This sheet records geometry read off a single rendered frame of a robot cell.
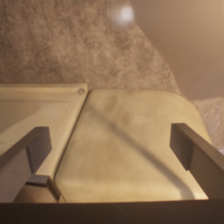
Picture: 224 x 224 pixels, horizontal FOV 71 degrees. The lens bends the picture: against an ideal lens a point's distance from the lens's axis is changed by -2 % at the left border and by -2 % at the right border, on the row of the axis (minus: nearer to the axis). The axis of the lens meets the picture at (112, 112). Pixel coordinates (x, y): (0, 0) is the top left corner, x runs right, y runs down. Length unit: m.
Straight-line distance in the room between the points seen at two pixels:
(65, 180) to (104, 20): 0.70
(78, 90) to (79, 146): 0.41
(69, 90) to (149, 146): 0.58
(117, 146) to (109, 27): 0.56
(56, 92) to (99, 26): 0.47
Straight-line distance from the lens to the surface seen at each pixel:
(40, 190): 0.68
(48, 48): 0.99
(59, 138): 0.75
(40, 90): 1.09
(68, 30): 0.91
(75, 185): 0.61
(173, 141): 0.16
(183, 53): 0.92
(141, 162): 0.62
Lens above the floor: 0.83
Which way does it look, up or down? 49 degrees down
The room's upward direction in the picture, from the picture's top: 169 degrees counter-clockwise
